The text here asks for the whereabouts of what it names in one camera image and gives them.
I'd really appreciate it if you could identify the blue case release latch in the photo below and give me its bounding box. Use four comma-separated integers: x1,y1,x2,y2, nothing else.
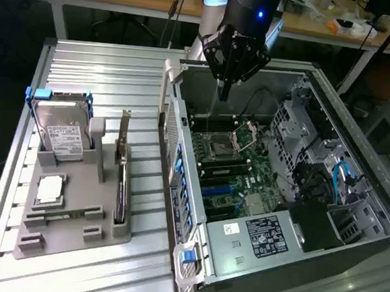
178,249,196,265

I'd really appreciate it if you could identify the green motherboard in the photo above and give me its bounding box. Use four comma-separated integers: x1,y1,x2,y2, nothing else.
184,113,301,229

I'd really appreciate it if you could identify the cluttered wooden desk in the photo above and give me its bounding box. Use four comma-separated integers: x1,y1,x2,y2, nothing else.
276,0,390,98

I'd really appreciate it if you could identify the silver chipset heatsink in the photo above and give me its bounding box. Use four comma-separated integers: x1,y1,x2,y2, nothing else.
243,194,267,217

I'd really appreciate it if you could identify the grey metal disk bay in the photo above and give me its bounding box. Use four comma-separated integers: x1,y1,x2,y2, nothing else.
266,96,323,183

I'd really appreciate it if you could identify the open black PC case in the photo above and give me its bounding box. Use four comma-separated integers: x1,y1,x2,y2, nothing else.
144,57,390,292

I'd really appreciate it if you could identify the hard disk with blue carrier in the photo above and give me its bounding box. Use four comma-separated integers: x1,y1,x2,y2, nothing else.
20,84,98,166

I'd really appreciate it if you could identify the blue expansion slot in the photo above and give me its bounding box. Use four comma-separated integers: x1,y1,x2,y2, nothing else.
201,183,232,200

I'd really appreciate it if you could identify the black fan shroud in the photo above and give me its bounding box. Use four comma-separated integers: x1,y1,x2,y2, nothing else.
274,198,347,256

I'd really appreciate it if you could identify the CPU socket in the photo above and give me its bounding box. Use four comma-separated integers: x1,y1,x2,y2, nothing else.
206,129,241,164

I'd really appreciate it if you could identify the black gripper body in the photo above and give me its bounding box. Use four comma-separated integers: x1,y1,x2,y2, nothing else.
218,0,285,57

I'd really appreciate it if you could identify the black expansion slot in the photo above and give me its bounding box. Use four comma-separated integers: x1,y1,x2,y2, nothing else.
205,202,238,222

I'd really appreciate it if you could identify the grey power supply unit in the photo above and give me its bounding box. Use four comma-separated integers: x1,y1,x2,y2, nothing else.
201,206,308,286

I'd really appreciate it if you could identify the black wire bundle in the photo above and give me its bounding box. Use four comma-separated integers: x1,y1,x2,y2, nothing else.
290,160,333,205

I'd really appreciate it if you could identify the silver CPU chip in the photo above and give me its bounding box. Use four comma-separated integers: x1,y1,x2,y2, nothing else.
36,175,67,206

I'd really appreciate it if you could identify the black installed RAM stick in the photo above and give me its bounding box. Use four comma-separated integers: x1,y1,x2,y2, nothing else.
200,160,249,182

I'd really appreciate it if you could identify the black hanging cable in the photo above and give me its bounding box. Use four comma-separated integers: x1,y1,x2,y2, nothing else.
165,0,189,50

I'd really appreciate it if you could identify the blue wire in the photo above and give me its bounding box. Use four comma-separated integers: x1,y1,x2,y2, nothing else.
327,156,354,209

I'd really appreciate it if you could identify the grey parts rack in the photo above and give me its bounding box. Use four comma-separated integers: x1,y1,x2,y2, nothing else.
12,110,142,269

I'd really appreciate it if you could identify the graphics card with metal bracket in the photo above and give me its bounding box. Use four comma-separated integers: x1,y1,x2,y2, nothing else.
109,108,137,225

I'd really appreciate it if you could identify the green RAM stick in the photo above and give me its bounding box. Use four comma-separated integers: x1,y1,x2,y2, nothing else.
45,208,88,223

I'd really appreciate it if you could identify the metal socket cover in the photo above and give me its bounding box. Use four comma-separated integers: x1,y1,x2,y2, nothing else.
230,119,262,152

